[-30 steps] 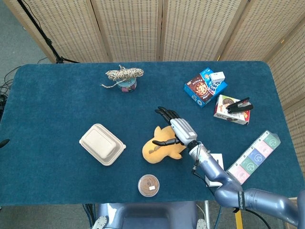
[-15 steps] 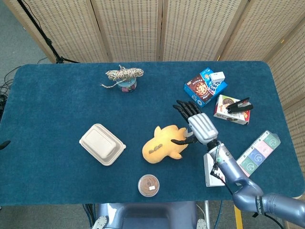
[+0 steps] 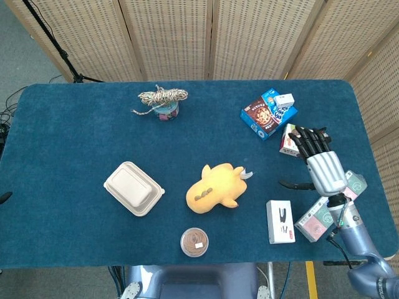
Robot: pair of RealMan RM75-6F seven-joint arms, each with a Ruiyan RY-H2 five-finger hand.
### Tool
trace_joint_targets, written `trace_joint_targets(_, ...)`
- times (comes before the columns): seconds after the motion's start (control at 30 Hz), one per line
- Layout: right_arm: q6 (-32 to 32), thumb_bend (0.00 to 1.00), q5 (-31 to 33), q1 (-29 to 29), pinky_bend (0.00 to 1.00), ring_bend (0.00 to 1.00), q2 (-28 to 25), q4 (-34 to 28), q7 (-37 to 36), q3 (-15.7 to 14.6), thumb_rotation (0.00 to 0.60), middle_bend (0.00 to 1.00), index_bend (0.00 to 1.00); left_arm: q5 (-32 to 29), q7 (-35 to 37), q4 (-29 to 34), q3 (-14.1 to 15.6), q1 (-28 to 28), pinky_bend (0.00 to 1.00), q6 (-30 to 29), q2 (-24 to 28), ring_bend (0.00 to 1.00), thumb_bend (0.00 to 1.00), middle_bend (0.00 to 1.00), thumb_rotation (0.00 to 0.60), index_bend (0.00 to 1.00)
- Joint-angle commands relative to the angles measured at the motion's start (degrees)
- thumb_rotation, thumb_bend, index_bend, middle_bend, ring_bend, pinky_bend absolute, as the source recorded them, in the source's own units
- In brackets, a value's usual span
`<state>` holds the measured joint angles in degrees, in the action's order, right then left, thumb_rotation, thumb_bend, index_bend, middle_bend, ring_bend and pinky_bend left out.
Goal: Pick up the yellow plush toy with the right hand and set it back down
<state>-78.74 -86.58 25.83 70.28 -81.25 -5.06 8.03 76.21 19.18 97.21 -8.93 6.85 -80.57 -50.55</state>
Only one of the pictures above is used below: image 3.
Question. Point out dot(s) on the small white cardboard box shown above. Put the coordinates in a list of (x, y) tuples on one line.
[(284, 99)]

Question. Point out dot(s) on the clear jar of binder clips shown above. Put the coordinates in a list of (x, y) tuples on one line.
[(168, 113)]

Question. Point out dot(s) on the white red biscuit box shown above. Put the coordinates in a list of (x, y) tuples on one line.
[(288, 146)]

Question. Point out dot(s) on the clear jar of rubber bands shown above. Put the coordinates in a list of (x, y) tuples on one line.
[(194, 242)]

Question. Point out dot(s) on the beige pulp takeout container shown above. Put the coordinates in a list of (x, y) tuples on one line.
[(132, 188)]

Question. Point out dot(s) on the blue chocolate cookie box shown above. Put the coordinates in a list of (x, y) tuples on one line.
[(262, 118)]

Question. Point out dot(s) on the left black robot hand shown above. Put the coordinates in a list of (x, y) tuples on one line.
[(4, 198)]

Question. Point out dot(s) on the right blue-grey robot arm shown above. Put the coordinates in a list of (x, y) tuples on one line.
[(358, 243)]

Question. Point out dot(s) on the yellow plush dinosaur toy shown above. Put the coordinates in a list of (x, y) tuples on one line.
[(215, 190)]

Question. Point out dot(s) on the dark blue carpeted table top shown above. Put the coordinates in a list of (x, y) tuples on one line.
[(78, 140)]

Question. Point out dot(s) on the black tripod stand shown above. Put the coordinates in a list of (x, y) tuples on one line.
[(59, 51)]

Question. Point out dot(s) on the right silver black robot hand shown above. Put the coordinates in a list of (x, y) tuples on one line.
[(327, 171)]

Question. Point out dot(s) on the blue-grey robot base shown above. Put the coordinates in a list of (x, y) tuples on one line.
[(193, 281)]

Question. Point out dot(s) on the white stapler packaging box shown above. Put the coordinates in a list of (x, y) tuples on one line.
[(280, 221)]

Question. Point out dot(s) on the pastel tissue multipack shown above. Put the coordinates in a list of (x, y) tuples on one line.
[(311, 224)]

